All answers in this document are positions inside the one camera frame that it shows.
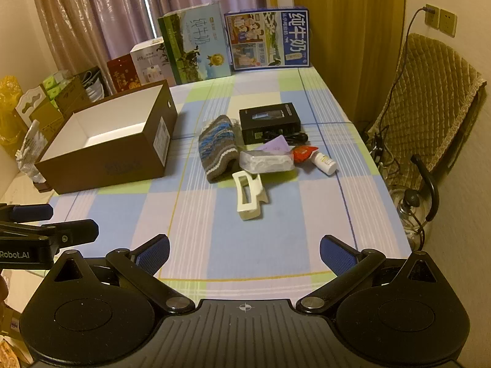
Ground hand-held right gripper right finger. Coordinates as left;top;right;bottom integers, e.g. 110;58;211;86
296;235;447;315

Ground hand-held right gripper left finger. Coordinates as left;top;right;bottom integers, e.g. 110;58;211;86
46;235;196;315

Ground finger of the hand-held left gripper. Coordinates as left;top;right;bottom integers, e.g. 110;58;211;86
0;203;54;224
0;219;99;255

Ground brown cardboard box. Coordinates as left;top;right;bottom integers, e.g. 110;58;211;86
34;79;178;195

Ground white bottle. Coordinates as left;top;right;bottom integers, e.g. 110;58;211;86
311;151;338;176

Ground cream hair claw clip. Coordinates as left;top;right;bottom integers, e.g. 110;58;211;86
232;170;270;222

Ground red packet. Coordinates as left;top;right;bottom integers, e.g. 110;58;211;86
292;146;320;163

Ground frosted plastic container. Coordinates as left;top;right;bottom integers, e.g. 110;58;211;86
239;150;295;174

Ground striped knit hat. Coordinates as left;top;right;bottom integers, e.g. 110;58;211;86
197;115;240;183

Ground black product box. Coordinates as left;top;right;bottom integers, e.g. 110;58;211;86
238;102;302;145

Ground clear plastic bag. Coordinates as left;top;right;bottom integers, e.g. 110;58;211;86
16;120;49;183

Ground brown cardboard carton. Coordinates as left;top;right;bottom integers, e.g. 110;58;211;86
29;80;93;140

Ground yellow plastic bag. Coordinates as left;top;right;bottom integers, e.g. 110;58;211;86
0;76;29;147

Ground white scalloped cardboard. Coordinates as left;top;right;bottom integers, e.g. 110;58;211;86
14;85;47;125

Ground stack of green boxes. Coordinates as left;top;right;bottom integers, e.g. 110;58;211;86
41;70;74;102

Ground white paper bag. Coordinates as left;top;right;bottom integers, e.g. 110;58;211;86
75;66;110;102

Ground red gift box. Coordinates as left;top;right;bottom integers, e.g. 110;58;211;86
106;54;142;94

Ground quilted beige chair cushion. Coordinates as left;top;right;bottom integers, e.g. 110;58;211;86
364;33;488;185

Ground white product box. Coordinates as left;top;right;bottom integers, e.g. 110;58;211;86
130;37;177;87

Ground tan curtain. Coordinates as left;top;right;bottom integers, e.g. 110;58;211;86
29;0;112;78

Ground green milk carton box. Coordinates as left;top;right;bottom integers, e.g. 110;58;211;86
157;2;233;86

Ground golden brown curtain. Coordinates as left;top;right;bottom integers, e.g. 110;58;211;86
293;0;407;124

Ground blue milk carton box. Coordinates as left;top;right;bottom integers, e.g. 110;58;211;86
224;6;311;71

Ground glass kettle black handle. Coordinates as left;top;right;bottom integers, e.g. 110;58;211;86
389;154;440;251

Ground tangled black cables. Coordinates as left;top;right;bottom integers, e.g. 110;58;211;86
364;121;397;179

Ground black charger cable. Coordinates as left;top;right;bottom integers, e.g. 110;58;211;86
378;5;436;123

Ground beige wall socket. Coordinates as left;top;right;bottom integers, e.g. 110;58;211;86
423;4;440;30
438;8;458;38

